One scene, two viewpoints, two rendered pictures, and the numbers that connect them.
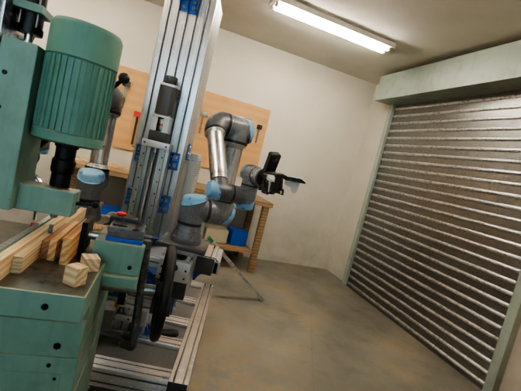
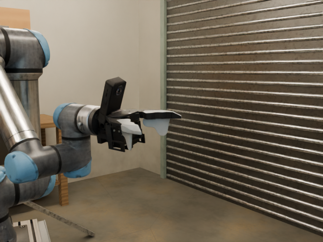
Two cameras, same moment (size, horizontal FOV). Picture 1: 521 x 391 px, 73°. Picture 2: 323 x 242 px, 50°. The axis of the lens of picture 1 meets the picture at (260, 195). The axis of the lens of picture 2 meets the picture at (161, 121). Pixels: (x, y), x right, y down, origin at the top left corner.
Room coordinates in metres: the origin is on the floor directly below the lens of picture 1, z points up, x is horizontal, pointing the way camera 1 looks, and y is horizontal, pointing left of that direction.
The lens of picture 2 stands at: (0.57, 0.16, 1.34)
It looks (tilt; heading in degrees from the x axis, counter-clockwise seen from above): 9 degrees down; 339
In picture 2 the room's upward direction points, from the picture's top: straight up
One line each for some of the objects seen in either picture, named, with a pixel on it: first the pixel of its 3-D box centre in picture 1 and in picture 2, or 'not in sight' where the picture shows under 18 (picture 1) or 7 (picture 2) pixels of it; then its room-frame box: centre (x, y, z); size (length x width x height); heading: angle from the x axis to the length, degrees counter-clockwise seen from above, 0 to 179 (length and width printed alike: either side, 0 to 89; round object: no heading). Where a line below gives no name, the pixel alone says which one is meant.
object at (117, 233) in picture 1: (126, 227); not in sight; (1.03, 0.37, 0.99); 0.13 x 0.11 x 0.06; 16
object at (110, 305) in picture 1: (98, 313); not in sight; (1.25, 0.48, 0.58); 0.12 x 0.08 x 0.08; 106
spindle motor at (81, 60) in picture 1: (78, 87); not in sight; (0.96, 0.55, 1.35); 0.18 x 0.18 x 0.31
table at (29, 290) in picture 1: (87, 261); not in sight; (1.00, 0.45, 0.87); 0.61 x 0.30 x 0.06; 16
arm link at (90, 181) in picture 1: (90, 183); not in sight; (1.64, 0.80, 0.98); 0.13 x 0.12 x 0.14; 18
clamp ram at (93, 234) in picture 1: (97, 235); not in sight; (1.00, 0.44, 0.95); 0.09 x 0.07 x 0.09; 16
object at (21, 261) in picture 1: (58, 231); not in sight; (1.04, 0.57, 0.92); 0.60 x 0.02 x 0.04; 16
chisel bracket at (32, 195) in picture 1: (48, 201); not in sight; (0.96, 0.57, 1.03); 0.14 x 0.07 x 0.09; 106
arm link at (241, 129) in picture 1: (228, 171); (24, 117); (1.73, 0.18, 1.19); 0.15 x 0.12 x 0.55; 119
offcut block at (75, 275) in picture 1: (75, 275); not in sight; (0.77, 0.37, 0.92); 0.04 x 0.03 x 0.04; 73
